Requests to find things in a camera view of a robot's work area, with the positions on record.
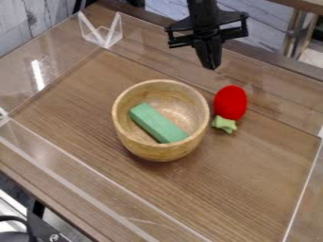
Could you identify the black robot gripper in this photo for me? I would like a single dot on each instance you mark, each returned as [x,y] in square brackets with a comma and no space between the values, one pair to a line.
[230,27]

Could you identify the red plush fruit green leaves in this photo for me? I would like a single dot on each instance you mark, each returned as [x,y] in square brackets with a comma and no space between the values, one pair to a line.
[230,106]

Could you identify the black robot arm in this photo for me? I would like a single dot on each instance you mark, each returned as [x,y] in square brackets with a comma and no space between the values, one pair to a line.
[203,11]

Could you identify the wooden bowl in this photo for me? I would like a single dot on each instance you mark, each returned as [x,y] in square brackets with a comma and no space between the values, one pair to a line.
[180,103]

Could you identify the green rectangular block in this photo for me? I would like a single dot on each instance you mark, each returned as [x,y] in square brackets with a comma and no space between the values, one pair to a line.
[156,124]

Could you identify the metal table leg frame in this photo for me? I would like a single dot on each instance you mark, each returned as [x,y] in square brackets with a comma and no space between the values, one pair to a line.
[299,32]

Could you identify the clear acrylic corner bracket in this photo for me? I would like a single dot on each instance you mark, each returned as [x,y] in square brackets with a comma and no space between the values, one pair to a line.
[102,36]

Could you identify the black table leg bracket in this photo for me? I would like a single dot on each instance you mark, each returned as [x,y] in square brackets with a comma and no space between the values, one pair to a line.
[43,231]

